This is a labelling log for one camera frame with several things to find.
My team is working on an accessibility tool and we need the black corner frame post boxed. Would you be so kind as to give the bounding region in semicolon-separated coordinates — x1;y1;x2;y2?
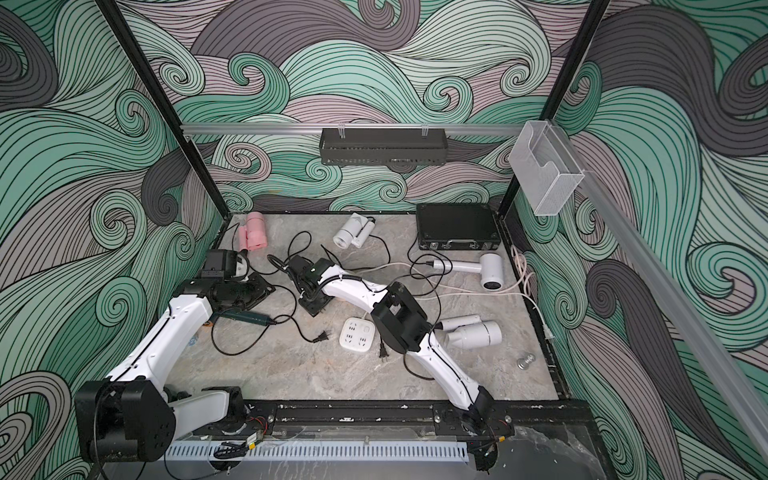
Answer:
498;1;610;218

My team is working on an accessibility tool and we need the aluminium wall rail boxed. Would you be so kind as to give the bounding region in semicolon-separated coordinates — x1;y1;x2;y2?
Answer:
553;126;767;458
180;122;524;137

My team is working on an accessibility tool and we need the white hair dryer straight handle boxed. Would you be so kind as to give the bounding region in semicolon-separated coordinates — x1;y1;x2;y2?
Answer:
428;253;505;291

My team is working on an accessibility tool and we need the black ribbed carrying case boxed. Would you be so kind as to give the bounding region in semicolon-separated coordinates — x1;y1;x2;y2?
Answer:
416;203;501;251

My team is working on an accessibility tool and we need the white power strip cable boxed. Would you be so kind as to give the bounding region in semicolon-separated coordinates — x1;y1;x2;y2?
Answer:
359;286;529;319

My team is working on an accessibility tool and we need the black wall shelf tray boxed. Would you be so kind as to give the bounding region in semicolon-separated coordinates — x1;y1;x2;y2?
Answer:
319;129;448;167

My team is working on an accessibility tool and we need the black cable of white dryer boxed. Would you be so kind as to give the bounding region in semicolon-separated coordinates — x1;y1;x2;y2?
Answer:
405;236;457;301

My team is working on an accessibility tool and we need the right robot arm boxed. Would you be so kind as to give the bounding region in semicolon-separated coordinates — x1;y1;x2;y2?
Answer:
279;256;494;427

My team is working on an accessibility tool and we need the small metal knob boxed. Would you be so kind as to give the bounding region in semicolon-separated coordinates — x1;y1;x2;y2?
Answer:
517;353;536;370

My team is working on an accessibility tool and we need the white slotted cable duct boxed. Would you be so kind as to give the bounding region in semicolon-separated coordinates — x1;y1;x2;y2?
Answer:
164;440;470;464

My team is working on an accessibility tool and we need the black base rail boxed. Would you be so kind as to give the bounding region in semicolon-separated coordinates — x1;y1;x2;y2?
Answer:
245;399;598;440

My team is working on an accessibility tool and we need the black cable of pink dryer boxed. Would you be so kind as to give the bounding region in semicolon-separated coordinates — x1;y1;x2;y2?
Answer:
239;230;325;283

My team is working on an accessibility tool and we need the white square power strip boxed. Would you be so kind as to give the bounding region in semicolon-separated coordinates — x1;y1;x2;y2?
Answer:
339;317;376;353

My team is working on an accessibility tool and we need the dark green hair dryer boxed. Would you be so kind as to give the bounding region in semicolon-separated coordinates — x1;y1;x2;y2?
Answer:
210;308;277;327

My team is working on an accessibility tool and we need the black cable of front dryer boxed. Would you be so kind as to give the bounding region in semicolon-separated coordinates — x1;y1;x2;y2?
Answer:
377;323;445;382

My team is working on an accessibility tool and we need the pink power strip cable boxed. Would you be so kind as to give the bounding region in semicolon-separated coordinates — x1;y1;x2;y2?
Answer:
335;244;556;343

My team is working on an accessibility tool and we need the aluminium wall rail right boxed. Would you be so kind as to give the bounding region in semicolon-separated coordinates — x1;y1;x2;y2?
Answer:
553;126;767;458

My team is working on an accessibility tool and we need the black left corner post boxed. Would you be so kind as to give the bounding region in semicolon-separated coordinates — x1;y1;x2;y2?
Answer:
95;0;232;220

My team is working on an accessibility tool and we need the black cable of green dryer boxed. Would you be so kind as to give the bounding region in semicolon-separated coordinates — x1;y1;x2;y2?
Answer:
209;281;332;358

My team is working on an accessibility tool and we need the white folded hair dryer front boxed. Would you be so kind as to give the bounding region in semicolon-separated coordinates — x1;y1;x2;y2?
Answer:
435;314;503;350

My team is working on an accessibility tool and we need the pink hair dryer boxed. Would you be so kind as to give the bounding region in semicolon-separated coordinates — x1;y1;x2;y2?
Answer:
237;212;268;251

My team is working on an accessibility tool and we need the clear plastic wall holder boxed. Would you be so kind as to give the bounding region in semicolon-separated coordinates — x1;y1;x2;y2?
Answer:
508;121;584;217

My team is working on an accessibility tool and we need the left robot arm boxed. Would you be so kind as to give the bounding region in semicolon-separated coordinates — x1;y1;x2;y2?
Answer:
75;249;275;464

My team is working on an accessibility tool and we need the aluminium wall rail back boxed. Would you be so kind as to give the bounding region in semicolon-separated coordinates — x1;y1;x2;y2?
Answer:
180;122;524;137

